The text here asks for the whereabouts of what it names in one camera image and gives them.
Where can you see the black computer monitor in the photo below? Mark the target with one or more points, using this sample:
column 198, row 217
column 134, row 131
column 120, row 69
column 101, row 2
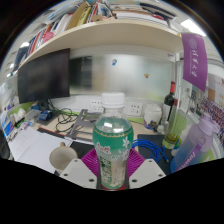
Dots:
column 43, row 76

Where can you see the flat round red coaster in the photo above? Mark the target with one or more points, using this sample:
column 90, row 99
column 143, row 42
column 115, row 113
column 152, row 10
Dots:
column 124, row 187

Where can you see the grey metal laptop stand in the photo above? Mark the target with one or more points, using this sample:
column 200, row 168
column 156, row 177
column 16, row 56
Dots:
column 81, row 125

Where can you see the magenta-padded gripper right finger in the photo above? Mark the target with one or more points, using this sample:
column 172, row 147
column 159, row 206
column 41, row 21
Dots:
column 146, row 171

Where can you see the black desk mat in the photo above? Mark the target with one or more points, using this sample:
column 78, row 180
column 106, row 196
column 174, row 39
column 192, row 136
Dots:
column 148, row 140

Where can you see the green-labelled clear drink bottle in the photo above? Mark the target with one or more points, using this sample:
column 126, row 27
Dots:
column 113, row 143

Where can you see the white patterned cup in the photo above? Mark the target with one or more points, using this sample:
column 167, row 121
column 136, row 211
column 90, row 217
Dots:
column 63, row 156

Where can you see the group photo poster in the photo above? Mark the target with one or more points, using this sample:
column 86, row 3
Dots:
column 215, row 106

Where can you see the tall green-tinted glass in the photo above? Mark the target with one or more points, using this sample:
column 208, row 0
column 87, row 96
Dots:
column 172, row 133

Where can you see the wooden shelf with books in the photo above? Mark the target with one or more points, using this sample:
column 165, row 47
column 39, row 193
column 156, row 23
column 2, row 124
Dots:
column 110, row 33

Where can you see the white wall socket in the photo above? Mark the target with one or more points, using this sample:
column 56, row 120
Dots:
column 96, row 106
column 135, row 109

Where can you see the white paper sheets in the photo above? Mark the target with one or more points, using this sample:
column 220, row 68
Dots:
column 33, row 148

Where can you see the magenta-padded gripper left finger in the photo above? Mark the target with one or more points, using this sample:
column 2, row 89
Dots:
column 80, row 171

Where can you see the dark wine bottle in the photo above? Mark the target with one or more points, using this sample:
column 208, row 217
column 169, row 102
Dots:
column 168, row 105

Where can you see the rectangular ceiling light panel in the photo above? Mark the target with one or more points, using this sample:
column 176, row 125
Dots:
column 193, row 27

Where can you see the purple translucent water jug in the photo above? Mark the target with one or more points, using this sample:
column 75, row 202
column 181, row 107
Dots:
column 191, row 150

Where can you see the small blue box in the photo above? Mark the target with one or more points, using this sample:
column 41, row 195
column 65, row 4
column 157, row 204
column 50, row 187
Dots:
column 45, row 115

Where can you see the purple hanging banner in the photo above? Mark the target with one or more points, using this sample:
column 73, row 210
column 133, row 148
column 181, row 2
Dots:
column 195, row 61

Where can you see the white ceramic jar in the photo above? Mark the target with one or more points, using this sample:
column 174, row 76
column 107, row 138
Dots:
column 152, row 116

